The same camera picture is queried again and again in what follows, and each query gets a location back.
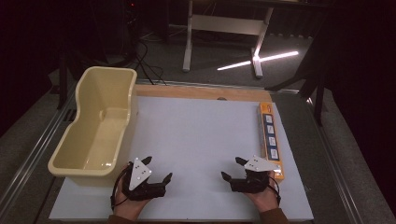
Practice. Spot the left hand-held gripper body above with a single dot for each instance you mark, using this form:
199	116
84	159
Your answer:
139	174

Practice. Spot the person's right hand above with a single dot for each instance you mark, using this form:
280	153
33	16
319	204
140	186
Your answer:
264	198

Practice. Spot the black metal stand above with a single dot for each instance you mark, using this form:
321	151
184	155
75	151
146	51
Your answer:
63	81

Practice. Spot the cream plastic tub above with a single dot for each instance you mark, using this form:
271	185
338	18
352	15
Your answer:
102	93

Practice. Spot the long orange box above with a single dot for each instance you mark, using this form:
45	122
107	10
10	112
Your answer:
271	146

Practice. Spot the black tripod stand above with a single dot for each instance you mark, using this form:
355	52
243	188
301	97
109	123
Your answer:
317	77

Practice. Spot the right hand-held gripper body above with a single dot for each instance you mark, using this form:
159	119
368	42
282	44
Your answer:
256	174

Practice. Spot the dark equipment tower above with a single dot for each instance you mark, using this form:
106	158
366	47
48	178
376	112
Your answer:
131	28

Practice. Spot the white table mat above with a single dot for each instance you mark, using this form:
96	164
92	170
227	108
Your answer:
199	137

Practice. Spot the white metal table frame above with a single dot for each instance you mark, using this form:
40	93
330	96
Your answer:
224	24

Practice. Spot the wooden board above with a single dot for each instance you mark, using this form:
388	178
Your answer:
199	92

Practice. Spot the person's left hand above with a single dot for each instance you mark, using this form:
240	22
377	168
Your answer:
130	207

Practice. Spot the metal rail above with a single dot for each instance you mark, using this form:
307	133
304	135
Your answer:
334	161
34	152

